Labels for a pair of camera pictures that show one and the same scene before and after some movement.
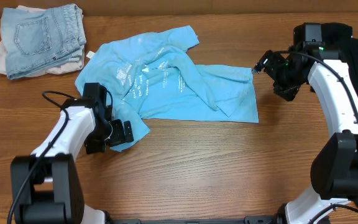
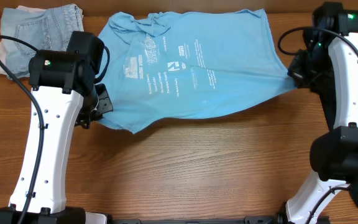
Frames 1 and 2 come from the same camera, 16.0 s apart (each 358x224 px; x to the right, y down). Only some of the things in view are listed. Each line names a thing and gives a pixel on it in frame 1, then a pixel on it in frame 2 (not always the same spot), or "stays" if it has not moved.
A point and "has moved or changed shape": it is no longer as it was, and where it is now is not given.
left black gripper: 117,132 to 103,103
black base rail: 251,219 stays
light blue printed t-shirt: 149,74 has moved or changed shape
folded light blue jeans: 35,40 stays
